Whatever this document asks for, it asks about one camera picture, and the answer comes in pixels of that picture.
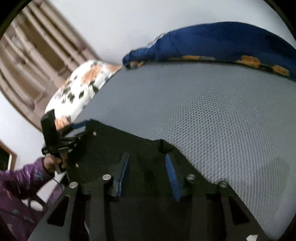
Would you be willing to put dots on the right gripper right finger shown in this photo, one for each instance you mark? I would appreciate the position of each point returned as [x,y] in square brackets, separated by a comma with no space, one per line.
[199,210]

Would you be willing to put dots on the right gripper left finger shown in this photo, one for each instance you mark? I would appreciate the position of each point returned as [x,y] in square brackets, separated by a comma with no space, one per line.
[82,212]

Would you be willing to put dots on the black pants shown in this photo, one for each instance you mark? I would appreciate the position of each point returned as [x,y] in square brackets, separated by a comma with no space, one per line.
[139,214]

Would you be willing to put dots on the grey mesh mattress cover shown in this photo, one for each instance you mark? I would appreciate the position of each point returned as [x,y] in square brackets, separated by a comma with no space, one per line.
[232,123]

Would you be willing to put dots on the wooden framed doorway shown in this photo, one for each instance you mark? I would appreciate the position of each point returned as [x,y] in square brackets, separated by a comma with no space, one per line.
[7,158]

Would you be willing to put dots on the beige striped curtain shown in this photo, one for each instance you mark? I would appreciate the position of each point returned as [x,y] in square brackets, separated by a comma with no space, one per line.
[39,51]

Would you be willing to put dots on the white floral pillow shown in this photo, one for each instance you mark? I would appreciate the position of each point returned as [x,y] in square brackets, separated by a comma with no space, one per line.
[78,90]

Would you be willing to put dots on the blue floral blanket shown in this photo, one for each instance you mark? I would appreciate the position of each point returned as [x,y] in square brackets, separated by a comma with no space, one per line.
[223,42]

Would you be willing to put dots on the person's left hand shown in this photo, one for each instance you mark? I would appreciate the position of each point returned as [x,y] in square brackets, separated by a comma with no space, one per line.
[50,162]

